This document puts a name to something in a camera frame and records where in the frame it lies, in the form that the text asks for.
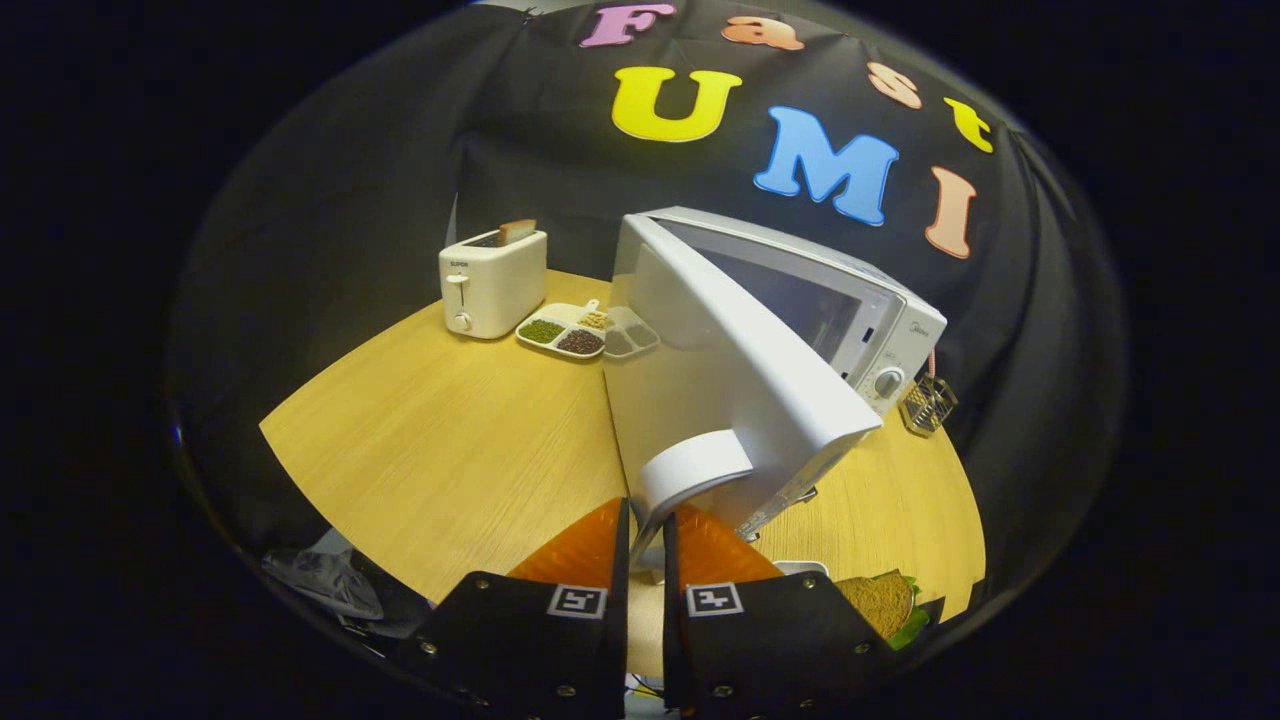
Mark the white rectangular tray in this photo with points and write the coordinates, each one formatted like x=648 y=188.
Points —
x=800 y=568

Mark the white microwave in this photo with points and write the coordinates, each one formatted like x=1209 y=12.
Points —
x=740 y=380

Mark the white divided bean dish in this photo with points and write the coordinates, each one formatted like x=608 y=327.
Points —
x=560 y=335

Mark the toast slice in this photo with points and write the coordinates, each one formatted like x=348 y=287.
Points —
x=517 y=232

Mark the brown bread lettuce sandwich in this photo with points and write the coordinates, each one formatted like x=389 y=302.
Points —
x=880 y=605

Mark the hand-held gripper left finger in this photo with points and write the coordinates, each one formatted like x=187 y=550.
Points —
x=520 y=650

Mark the white toaster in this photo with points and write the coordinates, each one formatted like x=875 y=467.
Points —
x=495 y=290

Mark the grey plastic bag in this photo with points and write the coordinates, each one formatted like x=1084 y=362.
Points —
x=325 y=580

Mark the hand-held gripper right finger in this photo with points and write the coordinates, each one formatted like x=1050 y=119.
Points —
x=770 y=650

